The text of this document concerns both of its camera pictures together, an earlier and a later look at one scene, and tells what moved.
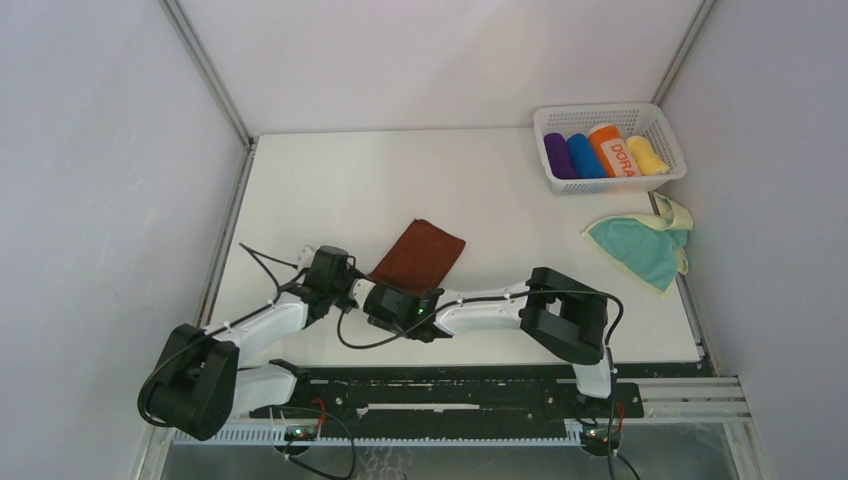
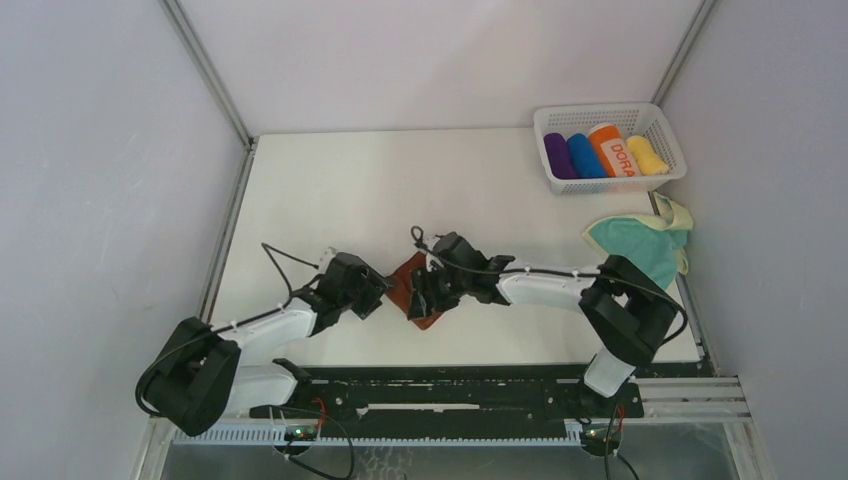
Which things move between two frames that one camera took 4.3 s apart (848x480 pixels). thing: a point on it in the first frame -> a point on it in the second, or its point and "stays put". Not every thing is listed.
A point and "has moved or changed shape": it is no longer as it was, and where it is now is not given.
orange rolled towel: x=612 y=151 stays put
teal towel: x=643 y=250 stays put
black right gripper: x=374 y=321 -> x=422 y=282
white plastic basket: x=607 y=148 stays put
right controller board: x=602 y=436 stays put
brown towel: x=422 y=257 has moved or changed shape
